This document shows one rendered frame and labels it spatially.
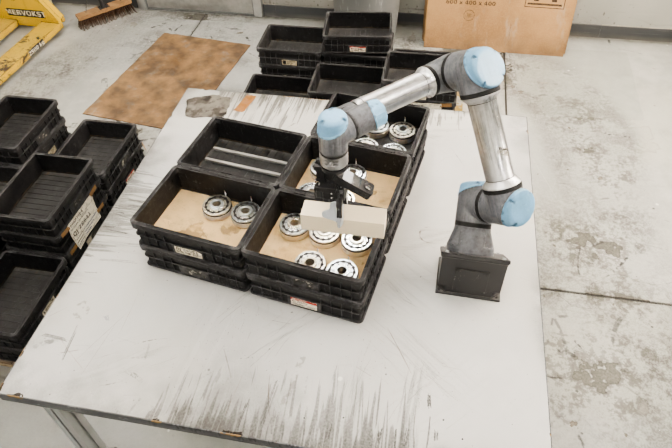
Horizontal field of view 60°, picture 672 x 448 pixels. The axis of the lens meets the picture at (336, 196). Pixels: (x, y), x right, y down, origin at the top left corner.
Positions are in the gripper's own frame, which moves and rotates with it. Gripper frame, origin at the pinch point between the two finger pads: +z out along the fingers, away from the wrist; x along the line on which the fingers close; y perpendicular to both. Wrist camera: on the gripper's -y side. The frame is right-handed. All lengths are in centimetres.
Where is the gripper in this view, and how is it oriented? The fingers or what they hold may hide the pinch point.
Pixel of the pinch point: (343, 215)
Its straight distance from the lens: 168.5
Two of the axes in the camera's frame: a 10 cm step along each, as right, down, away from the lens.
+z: 0.3, 7.1, 7.0
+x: -1.8, 7.0, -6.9
